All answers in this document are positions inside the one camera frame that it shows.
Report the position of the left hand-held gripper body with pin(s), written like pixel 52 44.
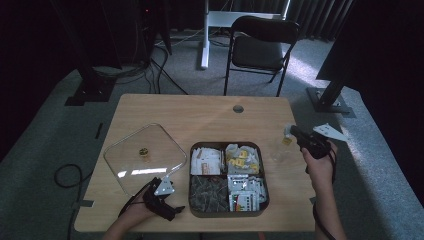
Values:
pixel 163 188

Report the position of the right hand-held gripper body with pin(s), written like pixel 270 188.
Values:
pixel 313 145

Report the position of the single tea bag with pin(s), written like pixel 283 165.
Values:
pixel 287 141

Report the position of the clear lid with gold knob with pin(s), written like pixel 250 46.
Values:
pixel 146 166

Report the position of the clear glass cup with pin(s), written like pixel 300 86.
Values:
pixel 280 153

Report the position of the dark four-compartment box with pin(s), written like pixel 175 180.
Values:
pixel 226 214

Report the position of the person's right hand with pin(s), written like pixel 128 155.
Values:
pixel 321 170

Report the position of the person's left hand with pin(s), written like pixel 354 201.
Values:
pixel 138 211

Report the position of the pile of dark tea bags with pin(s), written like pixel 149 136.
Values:
pixel 208 195

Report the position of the black stand with grey base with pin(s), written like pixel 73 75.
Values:
pixel 328 101

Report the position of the pile of white sachets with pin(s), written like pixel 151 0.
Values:
pixel 206 161

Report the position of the pile of yellow-tag tea bags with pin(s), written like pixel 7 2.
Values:
pixel 243 160

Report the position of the grey table grommet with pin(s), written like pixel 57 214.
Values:
pixel 238 109

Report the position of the pile of white printed packets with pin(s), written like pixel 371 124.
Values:
pixel 246 195

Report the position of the black strip on carpet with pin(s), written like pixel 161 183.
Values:
pixel 98 130

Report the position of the black folding chair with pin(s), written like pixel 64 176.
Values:
pixel 256 50

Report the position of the grey curtain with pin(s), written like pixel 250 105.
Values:
pixel 316 16

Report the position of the black stand with flat base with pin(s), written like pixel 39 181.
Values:
pixel 91 90

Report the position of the black equipment tower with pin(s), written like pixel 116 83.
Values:
pixel 151 30

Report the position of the white desk frame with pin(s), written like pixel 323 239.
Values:
pixel 205 40

